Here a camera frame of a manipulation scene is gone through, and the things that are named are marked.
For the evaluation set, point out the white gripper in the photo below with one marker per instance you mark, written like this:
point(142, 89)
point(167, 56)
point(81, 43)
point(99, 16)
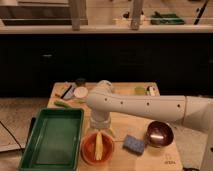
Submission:
point(100, 120)

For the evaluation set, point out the yellow banana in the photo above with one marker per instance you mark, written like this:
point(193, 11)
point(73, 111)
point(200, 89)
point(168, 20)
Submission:
point(99, 146)

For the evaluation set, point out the white small toy item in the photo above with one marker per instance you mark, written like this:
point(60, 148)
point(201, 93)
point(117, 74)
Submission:
point(151, 91)

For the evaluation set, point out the green plastic tray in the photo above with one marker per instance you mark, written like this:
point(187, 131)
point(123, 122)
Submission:
point(54, 142)

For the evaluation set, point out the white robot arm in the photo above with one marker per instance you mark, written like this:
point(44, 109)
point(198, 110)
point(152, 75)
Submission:
point(192, 112)

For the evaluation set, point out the green small cup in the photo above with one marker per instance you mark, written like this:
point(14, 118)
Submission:
point(140, 90)

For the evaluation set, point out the red bowl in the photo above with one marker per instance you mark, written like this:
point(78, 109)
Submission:
point(88, 149)

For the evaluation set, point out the grey knife utensil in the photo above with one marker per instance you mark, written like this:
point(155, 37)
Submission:
point(69, 92)

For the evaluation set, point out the white round lid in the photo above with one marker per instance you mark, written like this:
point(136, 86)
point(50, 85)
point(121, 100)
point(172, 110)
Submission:
point(80, 92)

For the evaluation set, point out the dark small jar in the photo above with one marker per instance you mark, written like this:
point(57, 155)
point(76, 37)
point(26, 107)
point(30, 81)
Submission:
point(80, 82)

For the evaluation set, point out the blue sponge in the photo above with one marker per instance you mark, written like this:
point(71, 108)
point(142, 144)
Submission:
point(134, 145)

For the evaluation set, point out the dark metallic bowl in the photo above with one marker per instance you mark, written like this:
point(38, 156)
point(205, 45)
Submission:
point(159, 134)

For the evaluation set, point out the green pepper toy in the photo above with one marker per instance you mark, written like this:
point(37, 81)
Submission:
point(61, 104)

